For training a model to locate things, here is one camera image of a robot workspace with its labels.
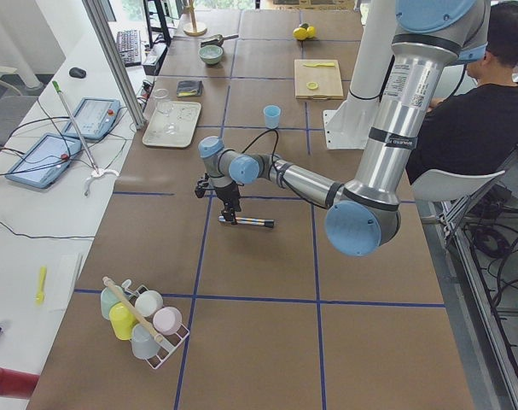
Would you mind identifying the green cup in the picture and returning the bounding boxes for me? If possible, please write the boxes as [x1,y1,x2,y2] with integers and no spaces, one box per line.
[100,287,119,320]

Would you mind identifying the green bowl of ice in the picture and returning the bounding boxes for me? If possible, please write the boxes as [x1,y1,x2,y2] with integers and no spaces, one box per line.
[198,44,224,66]

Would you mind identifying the black keyboard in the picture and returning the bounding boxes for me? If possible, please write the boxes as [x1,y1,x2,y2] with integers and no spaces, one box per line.
[115,29,142,67]

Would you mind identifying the near teach pendant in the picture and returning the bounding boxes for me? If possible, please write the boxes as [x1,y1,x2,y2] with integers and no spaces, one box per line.
[5,133,82,189]

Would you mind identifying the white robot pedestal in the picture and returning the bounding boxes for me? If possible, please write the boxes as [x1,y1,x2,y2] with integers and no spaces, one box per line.
[323,0,397,149]

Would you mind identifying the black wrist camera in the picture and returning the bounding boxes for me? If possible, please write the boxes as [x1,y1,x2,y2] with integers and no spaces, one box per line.
[195,173,212,198]

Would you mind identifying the grey blue cup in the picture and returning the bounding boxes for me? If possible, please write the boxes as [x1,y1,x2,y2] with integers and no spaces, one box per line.
[131,324,160,360]

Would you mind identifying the aluminium frame post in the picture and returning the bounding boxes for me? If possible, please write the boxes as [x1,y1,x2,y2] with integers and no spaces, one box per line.
[82,0,146,130]

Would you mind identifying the light blue cup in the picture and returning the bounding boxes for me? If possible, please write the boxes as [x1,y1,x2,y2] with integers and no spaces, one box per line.
[263,105,282,129]

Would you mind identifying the pink cup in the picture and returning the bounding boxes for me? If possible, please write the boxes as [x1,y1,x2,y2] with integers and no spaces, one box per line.
[153,307,183,335]

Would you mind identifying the person in black shirt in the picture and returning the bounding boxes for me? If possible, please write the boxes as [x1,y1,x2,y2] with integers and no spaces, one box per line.
[406,1,518,183]

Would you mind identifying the white chair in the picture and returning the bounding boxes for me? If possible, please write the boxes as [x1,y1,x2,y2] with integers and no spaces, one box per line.
[411,169,505,226]

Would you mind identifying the wooden mug tree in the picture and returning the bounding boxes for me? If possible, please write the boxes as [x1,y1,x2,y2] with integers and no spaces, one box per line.
[183,0,207,37]

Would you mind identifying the metal ice scoop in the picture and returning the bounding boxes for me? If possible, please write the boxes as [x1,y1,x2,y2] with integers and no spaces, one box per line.
[201,33,239,47]

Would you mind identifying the yellow plastic spoon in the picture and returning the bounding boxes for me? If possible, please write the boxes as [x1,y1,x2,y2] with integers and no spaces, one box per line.
[35,266,47,305]

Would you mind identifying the white cup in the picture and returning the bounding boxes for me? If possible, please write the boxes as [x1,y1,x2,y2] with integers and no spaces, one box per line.
[135,290,163,318]

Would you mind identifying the yellow plastic knife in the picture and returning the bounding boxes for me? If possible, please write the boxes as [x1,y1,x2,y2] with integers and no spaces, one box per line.
[302,61,336,67]

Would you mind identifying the yellow lemon left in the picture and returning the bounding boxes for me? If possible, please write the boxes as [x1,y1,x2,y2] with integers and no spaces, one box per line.
[293,27,308,41]

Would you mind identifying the bamboo cutting board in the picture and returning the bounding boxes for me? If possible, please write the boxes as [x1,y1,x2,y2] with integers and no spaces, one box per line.
[294,59,344,100]

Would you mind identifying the black computer mouse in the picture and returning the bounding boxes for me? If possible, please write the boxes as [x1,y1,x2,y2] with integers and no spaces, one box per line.
[68,67,87,79]

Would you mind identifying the cream serving tray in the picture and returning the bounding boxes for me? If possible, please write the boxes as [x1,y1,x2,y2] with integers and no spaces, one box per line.
[142,102,201,149]

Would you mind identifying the yellow lemon right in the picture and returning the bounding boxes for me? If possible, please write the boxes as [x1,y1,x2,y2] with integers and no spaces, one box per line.
[306,26,316,39]

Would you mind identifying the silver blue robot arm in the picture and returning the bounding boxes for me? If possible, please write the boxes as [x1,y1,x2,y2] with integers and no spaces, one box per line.
[195,1,490,256]

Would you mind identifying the black metal muddler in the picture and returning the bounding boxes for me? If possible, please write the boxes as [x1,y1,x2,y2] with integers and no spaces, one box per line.
[218,215,275,229]

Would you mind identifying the yellow lemon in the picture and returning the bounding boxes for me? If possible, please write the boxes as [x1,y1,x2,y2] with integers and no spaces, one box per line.
[306,26,316,39]
[293,27,308,41]

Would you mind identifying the far teach pendant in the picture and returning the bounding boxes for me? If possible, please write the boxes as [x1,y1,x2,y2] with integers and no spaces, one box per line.
[73,97,121,142]

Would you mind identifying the teach pendant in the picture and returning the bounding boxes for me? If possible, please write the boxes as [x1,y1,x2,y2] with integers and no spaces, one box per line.
[73,97,121,142]
[5,133,82,189]

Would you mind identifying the yellow cup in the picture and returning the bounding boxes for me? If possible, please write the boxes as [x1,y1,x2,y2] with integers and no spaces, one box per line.
[108,302,137,341]

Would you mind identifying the grey folded cloth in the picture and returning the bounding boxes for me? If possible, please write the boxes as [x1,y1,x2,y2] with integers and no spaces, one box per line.
[176,79,203,98]

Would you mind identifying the white cup rack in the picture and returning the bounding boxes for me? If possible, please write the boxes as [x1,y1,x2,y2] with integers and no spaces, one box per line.
[102,277,189,369]

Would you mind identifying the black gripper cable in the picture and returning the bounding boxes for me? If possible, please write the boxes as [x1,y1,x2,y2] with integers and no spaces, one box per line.
[240,128,281,163]

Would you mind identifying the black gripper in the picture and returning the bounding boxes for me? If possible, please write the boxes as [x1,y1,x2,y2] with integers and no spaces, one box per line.
[215,182,242,225]

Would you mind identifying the clear wine glass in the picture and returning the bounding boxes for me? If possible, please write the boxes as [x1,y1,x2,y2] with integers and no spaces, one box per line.
[152,88,178,135]

